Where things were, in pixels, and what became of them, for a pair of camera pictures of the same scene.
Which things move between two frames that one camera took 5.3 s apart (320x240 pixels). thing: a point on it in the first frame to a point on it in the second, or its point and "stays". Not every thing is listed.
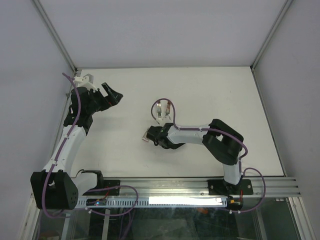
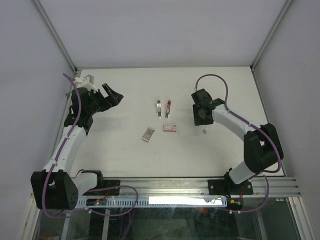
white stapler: [159, 109] stays
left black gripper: [113, 97] stays
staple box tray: [144, 138] stays
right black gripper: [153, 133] to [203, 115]
